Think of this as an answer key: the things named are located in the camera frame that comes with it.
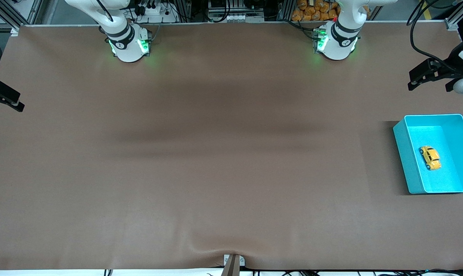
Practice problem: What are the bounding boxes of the yellow toy beetle car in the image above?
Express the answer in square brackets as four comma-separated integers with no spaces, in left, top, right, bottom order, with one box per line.
[419,146,442,171]

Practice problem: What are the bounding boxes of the teal plastic bin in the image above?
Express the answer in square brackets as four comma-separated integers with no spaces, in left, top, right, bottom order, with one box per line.
[393,114,463,195]

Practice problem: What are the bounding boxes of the orange packets pile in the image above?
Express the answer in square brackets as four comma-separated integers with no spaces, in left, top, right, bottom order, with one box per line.
[292,0,370,22]

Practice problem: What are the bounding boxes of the white power strip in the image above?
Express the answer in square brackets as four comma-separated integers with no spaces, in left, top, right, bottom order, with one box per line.
[137,4,176,20]

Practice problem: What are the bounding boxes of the white terminal block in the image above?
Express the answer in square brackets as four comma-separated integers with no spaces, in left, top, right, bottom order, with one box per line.
[208,13,265,23]

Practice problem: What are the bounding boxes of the brown table mat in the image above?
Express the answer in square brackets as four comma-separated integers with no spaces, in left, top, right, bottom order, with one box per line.
[0,22,463,271]

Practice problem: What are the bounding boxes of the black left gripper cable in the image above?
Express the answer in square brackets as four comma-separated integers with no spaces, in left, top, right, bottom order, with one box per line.
[407,0,460,73]

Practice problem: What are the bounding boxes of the aluminium frame strut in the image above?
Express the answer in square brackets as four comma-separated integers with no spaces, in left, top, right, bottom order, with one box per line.
[0,0,44,36]
[445,0,463,31]

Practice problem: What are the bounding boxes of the metal table edge bracket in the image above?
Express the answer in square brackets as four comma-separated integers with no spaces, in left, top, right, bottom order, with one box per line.
[223,254,246,276]

